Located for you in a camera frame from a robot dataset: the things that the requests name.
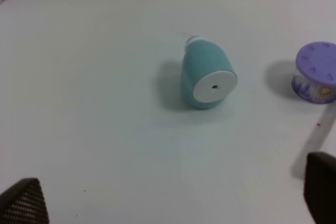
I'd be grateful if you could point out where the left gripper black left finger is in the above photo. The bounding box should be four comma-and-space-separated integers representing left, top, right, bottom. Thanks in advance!
1, 178, 49, 223

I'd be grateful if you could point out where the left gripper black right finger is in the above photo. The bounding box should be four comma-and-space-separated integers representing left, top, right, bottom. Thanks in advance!
303, 152, 335, 224

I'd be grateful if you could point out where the teal egg-shaped pencil sharpener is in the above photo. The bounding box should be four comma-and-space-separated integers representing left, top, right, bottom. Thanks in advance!
180, 36, 238, 109

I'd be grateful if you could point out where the translucent white tape strip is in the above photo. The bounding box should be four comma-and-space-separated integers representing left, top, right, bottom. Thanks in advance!
291, 103, 335, 180

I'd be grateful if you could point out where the purple lidded round container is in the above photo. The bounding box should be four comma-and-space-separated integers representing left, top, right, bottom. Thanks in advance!
291, 41, 335, 104

